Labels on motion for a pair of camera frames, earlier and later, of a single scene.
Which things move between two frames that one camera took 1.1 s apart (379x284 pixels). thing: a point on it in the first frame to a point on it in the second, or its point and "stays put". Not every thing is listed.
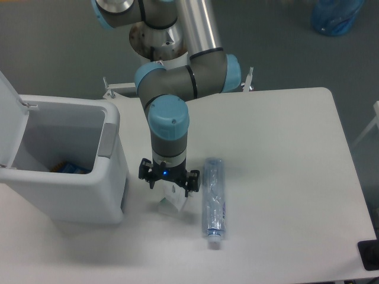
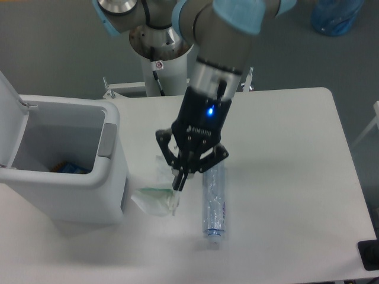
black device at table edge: (369, 252) stays put
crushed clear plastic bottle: (214, 211) stays put
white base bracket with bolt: (246, 86) stays put
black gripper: (152, 172) to (199, 126)
